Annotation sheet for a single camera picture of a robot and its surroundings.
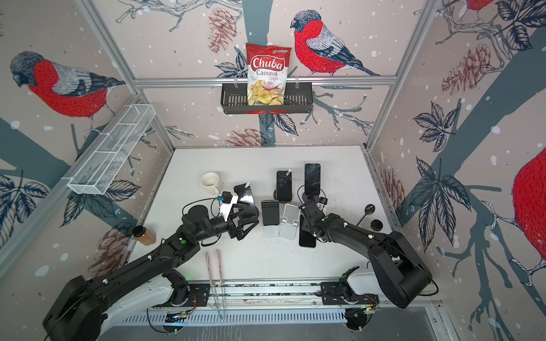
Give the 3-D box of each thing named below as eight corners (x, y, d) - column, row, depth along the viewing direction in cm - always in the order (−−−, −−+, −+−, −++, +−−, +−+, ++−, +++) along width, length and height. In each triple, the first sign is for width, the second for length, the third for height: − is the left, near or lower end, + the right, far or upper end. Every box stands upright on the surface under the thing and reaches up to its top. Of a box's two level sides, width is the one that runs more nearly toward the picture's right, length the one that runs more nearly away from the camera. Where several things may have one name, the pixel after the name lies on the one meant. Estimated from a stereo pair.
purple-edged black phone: (276, 203, 99) (276, 189, 90) (277, 185, 106) (276, 170, 97) (291, 203, 99) (292, 189, 90) (290, 185, 106) (291, 170, 97)
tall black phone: (303, 200, 100) (307, 181, 88) (302, 183, 107) (305, 163, 95) (318, 200, 100) (323, 181, 88) (315, 183, 107) (320, 163, 95)
